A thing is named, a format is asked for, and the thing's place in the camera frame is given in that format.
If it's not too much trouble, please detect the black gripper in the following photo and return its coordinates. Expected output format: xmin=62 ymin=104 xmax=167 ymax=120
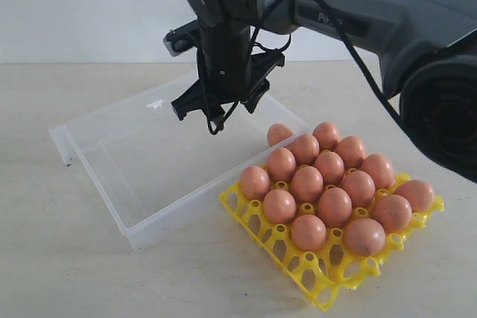
xmin=171 ymin=20 xmax=285 ymax=121

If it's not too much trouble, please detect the brown egg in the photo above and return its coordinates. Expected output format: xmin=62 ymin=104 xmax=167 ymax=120
xmin=263 ymin=189 xmax=297 ymax=224
xmin=239 ymin=165 xmax=271 ymax=201
xmin=312 ymin=121 xmax=341 ymax=151
xmin=290 ymin=165 xmax=323 ymax=203
xmin=371 ymin=194 xmax=412 ymax=233
xmin=316 ymin=187 xmax=353 ymax=228
xmin=344 ymin=217 xmax=386 ymax=257
xmin=290 ymin=214 xmax=327 ymax=252
xmin=289 ymin=133 xmax=320 ymax=165
xmin=314 ymin=151 xmax=344 ymax=185
xmin=394 ymin=179 xmax=435 ymax=212
xmin=267 ymin=147 xmax=297 ymax=182
xmin=360 ymin=153 xmax=395 ymax=189
xmin=335 ymin=136 xmax=366 ymax=170
xmin=339 ymin=171 xmax=376 ymax=208
xmin=267 ymin=123 xmax=294 ymax=147

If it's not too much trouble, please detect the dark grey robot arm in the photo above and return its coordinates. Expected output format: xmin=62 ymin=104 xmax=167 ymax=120
xmin=164 ymin=0 xmax=476 ymax=181

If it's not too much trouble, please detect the clear plastic storage box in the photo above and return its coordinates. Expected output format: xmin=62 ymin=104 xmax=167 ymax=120
xmin=67 ymin=73 xmax=308 ymax=250

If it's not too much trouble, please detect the yellow plastic egg tray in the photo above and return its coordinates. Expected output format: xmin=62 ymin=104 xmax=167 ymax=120
xmin=219 ymin=182 xmax=444 ymax=311

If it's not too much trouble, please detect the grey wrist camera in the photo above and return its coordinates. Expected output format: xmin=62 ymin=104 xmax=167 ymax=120
xmin=163 ymin=20 xmax=200 ymax=57

